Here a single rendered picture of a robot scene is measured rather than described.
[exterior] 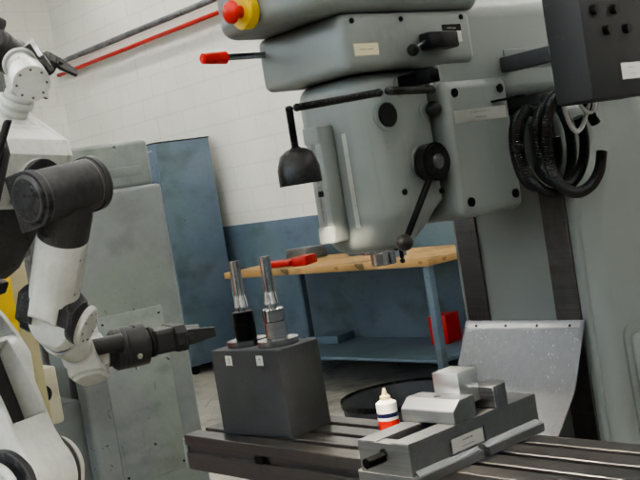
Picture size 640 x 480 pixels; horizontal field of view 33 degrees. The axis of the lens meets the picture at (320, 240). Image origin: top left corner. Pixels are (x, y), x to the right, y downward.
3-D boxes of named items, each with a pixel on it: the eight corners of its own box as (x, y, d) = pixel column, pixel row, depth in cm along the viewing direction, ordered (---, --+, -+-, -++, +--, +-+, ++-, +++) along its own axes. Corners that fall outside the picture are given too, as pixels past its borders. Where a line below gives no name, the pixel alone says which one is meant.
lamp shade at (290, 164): (274, 188, 178) (269, 150, 178) (286, 187, 185) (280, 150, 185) (316, 181, 176) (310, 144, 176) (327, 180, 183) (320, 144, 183)
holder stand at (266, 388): (291, 439, 223) (275, 344, 222) (223, 433, 239) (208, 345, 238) (331, 423, 232) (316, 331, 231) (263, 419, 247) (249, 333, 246)
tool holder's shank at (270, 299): (271, 307, 233) (264, 255, 232) (283, 306, 230) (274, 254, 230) (262, 310, 230) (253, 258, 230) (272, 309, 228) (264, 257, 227)
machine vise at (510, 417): (420, 488, 175) (410, 421, 174) (356, 478, 186) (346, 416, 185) (547, 429, 198) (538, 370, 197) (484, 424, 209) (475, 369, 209)
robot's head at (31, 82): (4, 109, 188) (18, 61, 185) (-7, 89, 196) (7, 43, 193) (41, 116, 192) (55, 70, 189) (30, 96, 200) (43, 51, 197)
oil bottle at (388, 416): (392, 448, 203) (383, 390, 202) (377, 446, 206) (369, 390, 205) (407, 442, 205) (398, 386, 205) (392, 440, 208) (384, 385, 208)
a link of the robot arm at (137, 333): (185, 315, 225) (130, 327, 220) (192, 361, 225) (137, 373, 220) (167, 313, 236) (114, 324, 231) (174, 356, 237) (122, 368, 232)
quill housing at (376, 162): (385, 253, 189) (356, 71, 187) (310, 259, 204) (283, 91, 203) (458, 236, 201) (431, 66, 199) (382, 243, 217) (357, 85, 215)
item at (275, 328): (277, 335, 234) (272, 310, 234) (292, 335, 231) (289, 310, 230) (262, 340, 230) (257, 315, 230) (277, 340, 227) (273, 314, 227)
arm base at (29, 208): (49, 243, 176) (42, 174, 172) (0, 231, 183) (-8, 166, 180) (118, 222, 187) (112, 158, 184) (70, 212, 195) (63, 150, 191)
